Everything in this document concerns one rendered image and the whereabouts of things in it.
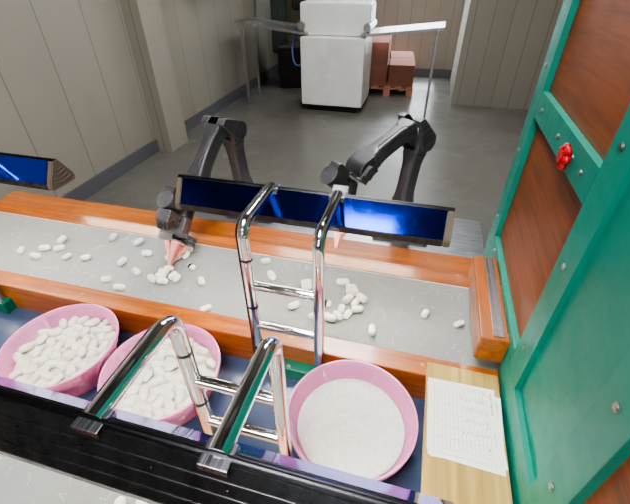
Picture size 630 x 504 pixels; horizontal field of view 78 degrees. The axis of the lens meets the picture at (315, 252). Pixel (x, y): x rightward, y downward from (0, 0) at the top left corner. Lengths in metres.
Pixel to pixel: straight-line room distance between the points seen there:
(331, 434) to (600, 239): 0.59
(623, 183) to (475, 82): 5.01
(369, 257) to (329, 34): 4.02
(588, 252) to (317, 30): 4.59
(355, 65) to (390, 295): 3.99
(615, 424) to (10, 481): 0.97
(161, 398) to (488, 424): 0.68
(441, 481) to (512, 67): 5.16
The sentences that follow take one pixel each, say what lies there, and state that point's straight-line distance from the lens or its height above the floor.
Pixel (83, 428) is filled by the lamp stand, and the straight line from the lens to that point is 0.52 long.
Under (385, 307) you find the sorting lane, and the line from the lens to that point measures 1.10.
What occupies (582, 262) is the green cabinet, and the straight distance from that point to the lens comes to 0.69.
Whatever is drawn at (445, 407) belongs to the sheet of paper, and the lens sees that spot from 0.89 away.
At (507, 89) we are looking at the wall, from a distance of 5.66.
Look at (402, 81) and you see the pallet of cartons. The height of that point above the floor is 0.19.
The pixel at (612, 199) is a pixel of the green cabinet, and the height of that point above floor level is 1.26.
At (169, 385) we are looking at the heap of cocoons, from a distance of 0.99.
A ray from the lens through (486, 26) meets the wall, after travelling 5.50.
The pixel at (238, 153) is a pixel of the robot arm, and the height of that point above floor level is 0.97.
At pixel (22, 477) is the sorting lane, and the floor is 0.74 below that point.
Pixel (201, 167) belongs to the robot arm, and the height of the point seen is 0.99.
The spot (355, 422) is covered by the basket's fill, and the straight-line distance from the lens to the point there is 0.89.
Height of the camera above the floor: 1.51
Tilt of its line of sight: 37 degrees down
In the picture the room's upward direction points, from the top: 1 degrees counter-clockwise
